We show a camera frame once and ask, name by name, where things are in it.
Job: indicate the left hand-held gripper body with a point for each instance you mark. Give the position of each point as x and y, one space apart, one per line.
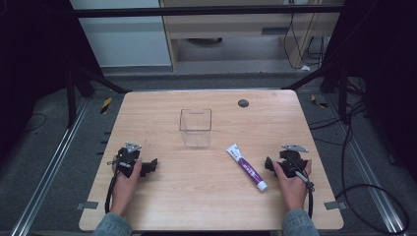
127 159

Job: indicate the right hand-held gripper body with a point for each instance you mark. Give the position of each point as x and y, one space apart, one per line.
292 162

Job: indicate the white and purple toothpaste tube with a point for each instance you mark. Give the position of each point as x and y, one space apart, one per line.
246 165

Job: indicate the clear plastic container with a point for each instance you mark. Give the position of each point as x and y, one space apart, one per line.
195 128

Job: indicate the person's left hand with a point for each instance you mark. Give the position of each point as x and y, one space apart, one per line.
125 188

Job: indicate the person's right hand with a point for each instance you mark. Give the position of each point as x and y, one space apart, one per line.
293 191

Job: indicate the yellow and black tape piece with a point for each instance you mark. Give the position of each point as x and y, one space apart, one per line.
106 105
318 102

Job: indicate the grey tape strip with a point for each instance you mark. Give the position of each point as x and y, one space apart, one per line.
334 205
87 205

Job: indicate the black metal stand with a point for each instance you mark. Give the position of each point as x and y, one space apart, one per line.
71 98
343 95

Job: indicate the white cabinet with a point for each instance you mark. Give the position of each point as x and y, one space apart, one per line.
124 39

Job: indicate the black curtain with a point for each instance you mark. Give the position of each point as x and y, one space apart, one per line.
32 65
387 65

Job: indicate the light wooden desk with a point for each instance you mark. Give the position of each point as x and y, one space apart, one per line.
229 29

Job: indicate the aluminium floor rail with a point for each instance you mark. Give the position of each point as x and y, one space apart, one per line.
367 167
52 164

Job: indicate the black horizontal frame bar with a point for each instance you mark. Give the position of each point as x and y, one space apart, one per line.
196 11

